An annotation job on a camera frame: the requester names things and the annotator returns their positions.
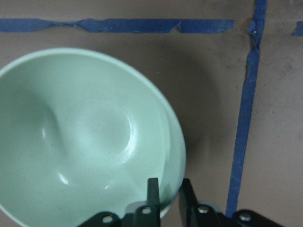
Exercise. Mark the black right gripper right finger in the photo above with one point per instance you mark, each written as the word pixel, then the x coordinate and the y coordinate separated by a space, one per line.
pixel 187 204

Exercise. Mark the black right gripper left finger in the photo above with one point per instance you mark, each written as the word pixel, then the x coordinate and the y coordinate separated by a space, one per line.
pixel 148 215

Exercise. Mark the light green bowl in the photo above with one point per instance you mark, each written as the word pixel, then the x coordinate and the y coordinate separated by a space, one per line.
pixel 80 133

